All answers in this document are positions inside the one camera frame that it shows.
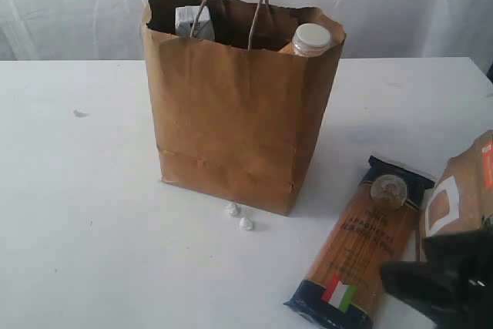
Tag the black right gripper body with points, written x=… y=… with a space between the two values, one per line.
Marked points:
x=453 y=287

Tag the brown kraft pouch orange label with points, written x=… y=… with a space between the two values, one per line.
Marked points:
x=461 y=201

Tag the yellow grain bottle white cap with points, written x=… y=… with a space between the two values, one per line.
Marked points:
x=309 y=40

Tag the brown paper shopping bag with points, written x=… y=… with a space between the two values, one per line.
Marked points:
x=234 y=117

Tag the small blue white milk carton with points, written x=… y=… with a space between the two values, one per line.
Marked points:
x=189 y=22

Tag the spaghetti package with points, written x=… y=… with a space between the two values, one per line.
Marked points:
x=343 y=286

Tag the white crumpled paper ball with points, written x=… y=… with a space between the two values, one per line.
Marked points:
x=246 y=224
x=232 y=209

